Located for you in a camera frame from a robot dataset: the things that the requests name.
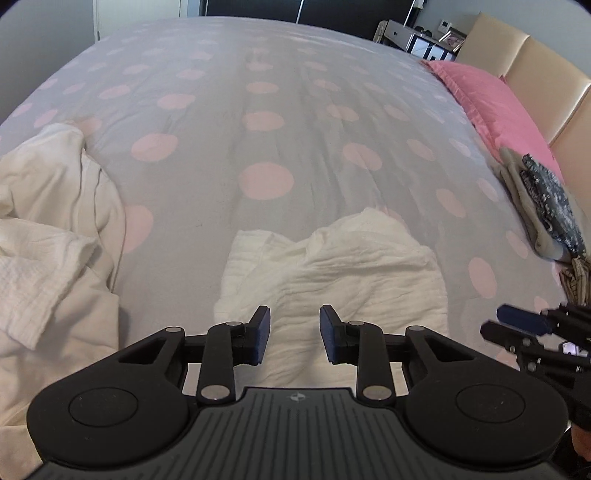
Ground beige folded garment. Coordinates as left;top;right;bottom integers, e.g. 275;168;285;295
492;147;587;265

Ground beige striped garment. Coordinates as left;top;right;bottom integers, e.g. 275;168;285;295
558;257;591;306

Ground pink pillow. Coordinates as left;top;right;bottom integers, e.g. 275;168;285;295
422;60;566;181

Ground cream padded headboard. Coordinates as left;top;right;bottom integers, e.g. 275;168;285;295
455;11;591;185

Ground white storage cabinet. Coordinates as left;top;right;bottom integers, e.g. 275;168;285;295
374;18;465;63

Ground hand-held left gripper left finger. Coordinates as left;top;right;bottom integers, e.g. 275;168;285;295
117;305;271;407

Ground dark floral garment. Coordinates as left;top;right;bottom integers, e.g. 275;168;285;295
522;154;587;259

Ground black sliding wardrobe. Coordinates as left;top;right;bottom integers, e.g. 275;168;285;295
198;0;428;42

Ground white crinkle cloth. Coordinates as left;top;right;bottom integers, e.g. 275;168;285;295
0;219;100;349

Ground white door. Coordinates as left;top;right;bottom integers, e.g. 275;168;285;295
92;0;183;41

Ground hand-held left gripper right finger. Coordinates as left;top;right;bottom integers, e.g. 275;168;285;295
321;305;476;406

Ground white crinkle pants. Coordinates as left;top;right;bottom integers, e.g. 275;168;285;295
215;208;451;384

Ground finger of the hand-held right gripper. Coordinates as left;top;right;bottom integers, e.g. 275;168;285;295
481;322;541;356
496;302;591;335

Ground cream smooth garment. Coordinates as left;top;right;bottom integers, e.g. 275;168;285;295
0;122;127;469

